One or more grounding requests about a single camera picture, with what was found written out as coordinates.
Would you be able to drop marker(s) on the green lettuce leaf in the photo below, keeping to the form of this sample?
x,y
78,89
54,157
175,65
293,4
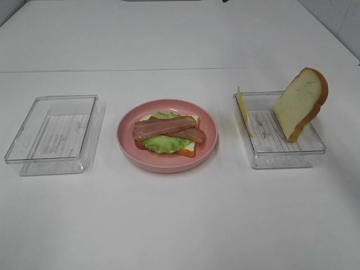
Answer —
x,y
163,144

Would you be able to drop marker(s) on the bacon strip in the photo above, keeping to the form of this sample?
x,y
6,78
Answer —
x,y
192,134
153,127

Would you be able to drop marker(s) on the clear right plastic tray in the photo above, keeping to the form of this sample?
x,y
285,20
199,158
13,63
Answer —
x,y
268,148

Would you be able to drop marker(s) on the clear left plastic tray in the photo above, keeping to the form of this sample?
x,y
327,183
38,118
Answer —
x,y
58,136

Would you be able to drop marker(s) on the yellow cheese slice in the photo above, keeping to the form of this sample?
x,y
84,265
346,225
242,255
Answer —
x,y
244,111

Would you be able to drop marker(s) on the clear plastic tray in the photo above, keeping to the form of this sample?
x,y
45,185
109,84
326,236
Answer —
x,y
58,136
268,148

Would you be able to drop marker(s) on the pink round plate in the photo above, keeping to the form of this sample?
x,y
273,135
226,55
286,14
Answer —
x,y
166,163

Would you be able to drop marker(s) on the white bread slice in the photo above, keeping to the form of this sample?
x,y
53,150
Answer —
x,y
162,115
301,102

